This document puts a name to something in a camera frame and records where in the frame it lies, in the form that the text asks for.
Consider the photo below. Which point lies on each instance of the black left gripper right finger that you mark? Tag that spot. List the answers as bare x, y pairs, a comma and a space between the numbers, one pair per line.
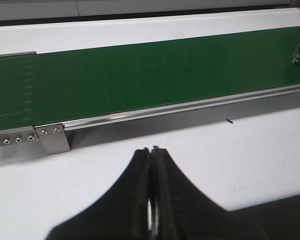
183, 212

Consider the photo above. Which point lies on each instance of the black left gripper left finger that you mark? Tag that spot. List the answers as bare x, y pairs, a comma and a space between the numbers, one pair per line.
120, 214

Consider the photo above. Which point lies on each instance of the metal conveyor end plate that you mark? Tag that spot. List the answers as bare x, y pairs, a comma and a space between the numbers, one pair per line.
19, 135

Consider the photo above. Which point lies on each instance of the green conveyor belt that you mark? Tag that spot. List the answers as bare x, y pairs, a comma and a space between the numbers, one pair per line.
38, 89

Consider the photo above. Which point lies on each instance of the aluminium conveyor side rail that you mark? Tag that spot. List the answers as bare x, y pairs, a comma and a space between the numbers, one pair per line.
177, 107

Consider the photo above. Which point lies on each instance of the metal rail joint bracket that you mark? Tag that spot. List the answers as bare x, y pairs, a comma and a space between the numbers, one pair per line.
53, 139

